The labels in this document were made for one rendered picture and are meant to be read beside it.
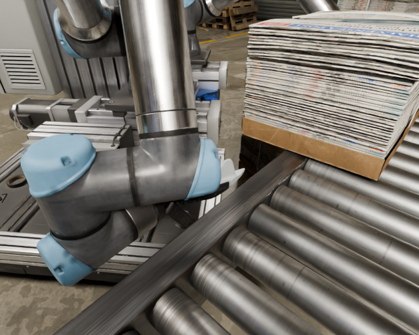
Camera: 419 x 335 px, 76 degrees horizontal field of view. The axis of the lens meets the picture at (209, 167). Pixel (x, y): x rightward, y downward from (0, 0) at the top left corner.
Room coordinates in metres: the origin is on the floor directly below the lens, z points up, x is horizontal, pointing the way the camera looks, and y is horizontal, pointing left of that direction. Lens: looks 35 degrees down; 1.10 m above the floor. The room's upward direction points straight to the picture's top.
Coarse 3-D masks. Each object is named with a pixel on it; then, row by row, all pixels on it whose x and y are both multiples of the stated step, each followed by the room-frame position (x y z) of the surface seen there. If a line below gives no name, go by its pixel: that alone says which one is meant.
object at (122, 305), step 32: (288, 160) 0.44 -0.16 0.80; (256, 192) 0.35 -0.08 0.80; (192, 224) 0.28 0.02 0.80; (224, 224) 0.28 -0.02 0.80; (160, 256) 0.22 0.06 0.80; (192, 256) 0.22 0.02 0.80; (224, 256) 0.26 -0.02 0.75; (128, 288) 0.18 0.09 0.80; (160, 288) 0.18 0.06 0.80; (192, 288) 0.21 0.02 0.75; (96, 320) 0.14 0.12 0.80; (128, 320) 0.14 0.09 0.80
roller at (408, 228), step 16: (304, 176) 0.39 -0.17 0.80; (304, 192) 0.37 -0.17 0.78; (320, 192) 0.36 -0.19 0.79; (336, 192) 0.35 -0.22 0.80; (352, 192) 0.35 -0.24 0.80; (336, 208) 0.33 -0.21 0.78; (352, 208) 0.32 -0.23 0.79; (368, 208) 0.31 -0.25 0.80; (384, 208) 0.31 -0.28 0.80; (368, 224) 0.30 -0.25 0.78; (384, 224) 0.29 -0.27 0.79; (400, 224) 0.28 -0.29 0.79; (416, 224) 0.28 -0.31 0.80; (416, 240) 0.26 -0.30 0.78
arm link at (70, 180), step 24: (48, 144) 0.26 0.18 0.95; (72, 144) 0.26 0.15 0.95; (24, 168) 0.22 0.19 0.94; (48, 168) 0.22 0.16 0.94; (72, 168) 0.23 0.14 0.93; (96, 168) 0.24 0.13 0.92; (120, 168) 0.25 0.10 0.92; (48, 192) 0.21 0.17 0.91; (72, 192) 0.22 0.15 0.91; (96, 192) 0.23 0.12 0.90; (120, 192) 0.23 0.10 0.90; (48, 216) 0.22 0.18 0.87; (72, 216) 0.22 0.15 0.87; (96, 216) 0.23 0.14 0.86
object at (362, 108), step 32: (256, 32) 0.54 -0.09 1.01; (288, 32) 0.50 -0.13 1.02; (320, 32) 0.47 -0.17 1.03; (352, 32) 0.44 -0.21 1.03; (384, 32) 0.43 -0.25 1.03; (416, 32) 0.42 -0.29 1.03; (256, 64) 0.54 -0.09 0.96; (288, 64) 0.50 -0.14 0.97; (320, 64) 0.46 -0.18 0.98; (352, 64) 0.43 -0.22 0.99; (384, 64) 0.40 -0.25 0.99; (416, 64) 0.37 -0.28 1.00; (256, 96) 0.54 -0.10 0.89; (288, 96) 0.50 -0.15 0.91; (320, 96) 0.45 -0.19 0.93; (352, 96) 0.42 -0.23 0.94; (384, 96) 0.39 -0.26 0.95; (416, 96) 0.46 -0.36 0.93; (288, 128) 0.49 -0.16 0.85; (320, 128) 0.45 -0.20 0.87; (352, 128) 0.41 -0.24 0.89; (384, 128) 0.38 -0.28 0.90
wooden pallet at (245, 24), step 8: (240, 0) 7.95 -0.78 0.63; (232, 8) 7.60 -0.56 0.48; (240, 8) 7.69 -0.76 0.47; (248, 8) 7.98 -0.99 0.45; (256, 8) 8.29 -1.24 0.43; (232, 16) 7.52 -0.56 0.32; (248, 16) 8.13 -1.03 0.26; (232, 24) 7.44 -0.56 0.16; (240, 24) 7.76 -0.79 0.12; (248, 24) 7.82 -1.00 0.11
